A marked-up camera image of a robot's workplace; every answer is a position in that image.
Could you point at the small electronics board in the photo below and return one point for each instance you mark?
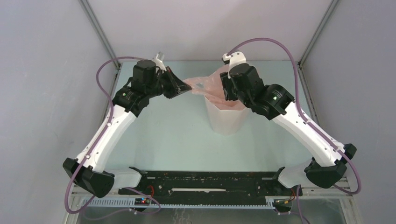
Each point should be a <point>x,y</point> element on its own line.
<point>142,201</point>

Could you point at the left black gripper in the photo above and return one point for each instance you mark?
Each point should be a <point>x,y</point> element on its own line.
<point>177,86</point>

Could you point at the aluminium frame rail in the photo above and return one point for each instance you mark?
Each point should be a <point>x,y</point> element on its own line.
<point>123,197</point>

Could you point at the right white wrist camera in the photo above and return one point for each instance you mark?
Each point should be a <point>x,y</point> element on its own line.
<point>233,60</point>

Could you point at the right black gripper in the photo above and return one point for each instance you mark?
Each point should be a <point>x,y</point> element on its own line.
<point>226,83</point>

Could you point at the white plastic trash bin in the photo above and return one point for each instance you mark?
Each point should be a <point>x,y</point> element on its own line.
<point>225,122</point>

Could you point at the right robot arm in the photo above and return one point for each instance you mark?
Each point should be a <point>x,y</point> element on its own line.
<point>275,103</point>

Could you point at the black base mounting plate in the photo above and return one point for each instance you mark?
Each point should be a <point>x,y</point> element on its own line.
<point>189,188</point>

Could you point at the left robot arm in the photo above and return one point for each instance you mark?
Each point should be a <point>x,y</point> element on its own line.
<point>149,79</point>

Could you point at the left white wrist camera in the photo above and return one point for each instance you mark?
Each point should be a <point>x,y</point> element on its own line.
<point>158,60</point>

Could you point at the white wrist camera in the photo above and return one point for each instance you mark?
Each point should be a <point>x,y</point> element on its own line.
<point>158,60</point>
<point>233,60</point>

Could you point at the pink plastic trash bag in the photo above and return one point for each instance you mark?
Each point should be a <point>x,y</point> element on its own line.
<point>211,88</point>

